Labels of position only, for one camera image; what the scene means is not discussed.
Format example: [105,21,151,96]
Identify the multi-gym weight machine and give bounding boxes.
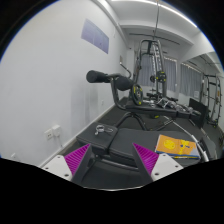
[86,38,203,132]

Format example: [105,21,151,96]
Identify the blue wall poster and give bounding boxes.
[81,19,109,53]

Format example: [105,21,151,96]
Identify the black power rack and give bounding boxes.
[202,74,222,128]

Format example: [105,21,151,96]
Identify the orange folded towel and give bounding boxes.
[155,134,200,159]

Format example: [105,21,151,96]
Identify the black weight plate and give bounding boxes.
[131,84,143,105]

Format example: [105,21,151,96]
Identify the metal carabiner clip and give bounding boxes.
[95,125,113,135]

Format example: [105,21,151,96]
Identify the white wall socket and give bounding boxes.
[44,125,61,140]

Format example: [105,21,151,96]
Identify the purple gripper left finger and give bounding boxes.
[42,144,91,181]

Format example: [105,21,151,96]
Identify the grey window curtains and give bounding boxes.
[138,55,202,99]

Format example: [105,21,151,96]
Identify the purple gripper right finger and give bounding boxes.
[132,143,182,182]

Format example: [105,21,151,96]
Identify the black weight bench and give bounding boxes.
[75,123,218,168]

